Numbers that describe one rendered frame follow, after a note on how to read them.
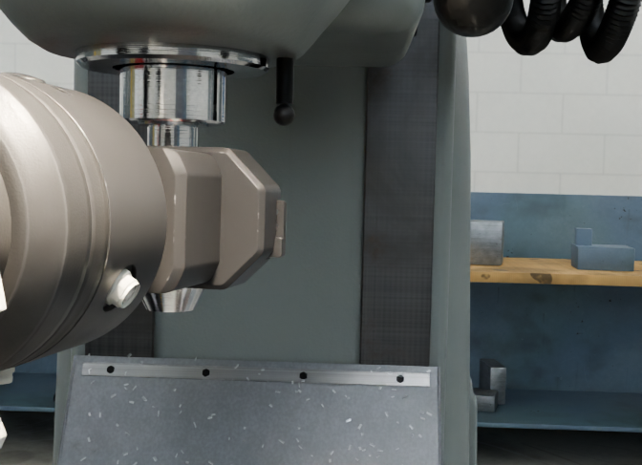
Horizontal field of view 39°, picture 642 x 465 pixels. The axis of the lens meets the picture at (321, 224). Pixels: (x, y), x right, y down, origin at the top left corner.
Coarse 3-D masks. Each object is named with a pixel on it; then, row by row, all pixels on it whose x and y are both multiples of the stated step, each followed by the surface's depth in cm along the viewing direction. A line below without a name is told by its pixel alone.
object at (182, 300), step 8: (184, 288) 40; (192, 288) 40; (200, 288) 41; (144, 296) 40; (152, 296) 40; (160, 296) 40; (168, 296) 40; (176, 296) 40; (184, 296) 40; (192, 296) 40; (200, 296) 41; (144, 304) 41; (152, 304) 40; (160, 304) 40; (168, 304) 40; (176, 304) 40; (184, 304) 40; (192, 304) 41
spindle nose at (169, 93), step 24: (120, 72) 40; (144, 72) 39; (168, 72) 38; (192, 72) 39; (216, 72) 40; (120, 96) 40; (144, 96) 39; (168, 96) 38; (192, 96) 39; (216, 96) 40; (144, 120) 39; (168, 120) 39; (192, 120) 39; (216, 120) 40
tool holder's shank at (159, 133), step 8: (152, 128) 40; (160, 128) 40; (168, 128) 40; (176, 128) 40; (184, 128) 40; (192, 128) 40; (152, 136) 40; (160, 136) 40; (168, 136) 40; (176, 136) 40; (184, 136) 40; (192, 136) 40; (152, 144) 40; (160, 144) 40; (168, 144) 40; (176, 144) 40; (184, 144) 40; (192, 144) 40
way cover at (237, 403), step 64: (128, 384) 78; (192, 384) 78; (256, 384) 78; (320, 384) 77; (384, 384) 77; (64, 448) 76; (128, 448) 76; (192, 448) 76; (256, 448) 75; (320, 448) 75; (384, 448) 75
